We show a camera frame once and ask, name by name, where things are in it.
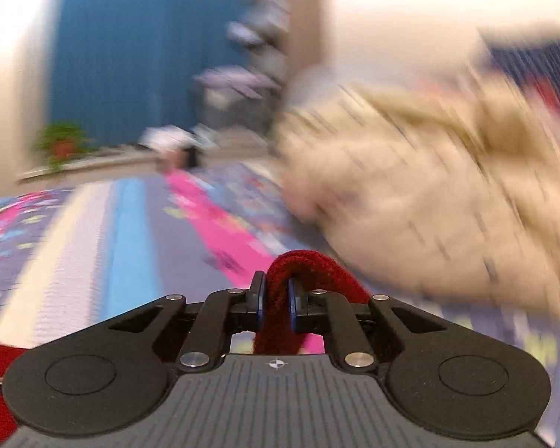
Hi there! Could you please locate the white clothes pile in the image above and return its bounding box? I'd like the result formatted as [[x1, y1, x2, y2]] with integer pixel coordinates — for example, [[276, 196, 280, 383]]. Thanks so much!
[[137, 124, 203, 151]]

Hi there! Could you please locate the potted green plant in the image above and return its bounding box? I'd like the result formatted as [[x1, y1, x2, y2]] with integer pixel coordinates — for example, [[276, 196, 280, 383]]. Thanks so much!
[[34, 122, 98, 172]]

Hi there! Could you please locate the dark printed cloth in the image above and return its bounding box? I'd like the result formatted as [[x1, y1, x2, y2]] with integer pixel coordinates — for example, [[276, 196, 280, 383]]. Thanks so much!
[[478, 30, 560, 119]]

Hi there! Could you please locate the clear plastic storage bin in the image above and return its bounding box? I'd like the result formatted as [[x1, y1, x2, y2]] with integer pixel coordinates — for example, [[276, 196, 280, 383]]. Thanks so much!
[[193, 66, 283, 137]]

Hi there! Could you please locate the wooden wall shelf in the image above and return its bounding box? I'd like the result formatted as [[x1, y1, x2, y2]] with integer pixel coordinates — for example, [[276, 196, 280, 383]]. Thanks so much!
[[226, 0, 337, 89]]

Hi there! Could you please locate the dark red knit sweater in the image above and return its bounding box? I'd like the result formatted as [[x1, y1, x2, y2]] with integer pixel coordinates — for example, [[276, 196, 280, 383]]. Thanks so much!
[[0, 250, 373, 448]]

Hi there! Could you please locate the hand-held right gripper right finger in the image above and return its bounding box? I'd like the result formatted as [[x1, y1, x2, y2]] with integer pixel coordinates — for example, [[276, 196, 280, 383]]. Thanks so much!
[[287, 277, 443, 370]]

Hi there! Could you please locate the blue curtain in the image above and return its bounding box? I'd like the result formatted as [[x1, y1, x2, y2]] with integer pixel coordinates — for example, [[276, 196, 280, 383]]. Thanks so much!
[[50, 0, 281, 147]]

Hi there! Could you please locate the cream star-print duvet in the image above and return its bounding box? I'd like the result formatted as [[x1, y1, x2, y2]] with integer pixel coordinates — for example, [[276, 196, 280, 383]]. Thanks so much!
[[271, 79, 560, 325]]

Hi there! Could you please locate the floral striped bed sheet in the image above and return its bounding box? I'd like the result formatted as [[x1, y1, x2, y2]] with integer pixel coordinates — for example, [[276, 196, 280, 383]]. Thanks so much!
[[0, 159, 560, 448]]

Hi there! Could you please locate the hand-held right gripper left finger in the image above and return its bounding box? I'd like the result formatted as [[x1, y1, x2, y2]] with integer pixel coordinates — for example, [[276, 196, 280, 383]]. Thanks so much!
[[106, 271, 268, 375]]

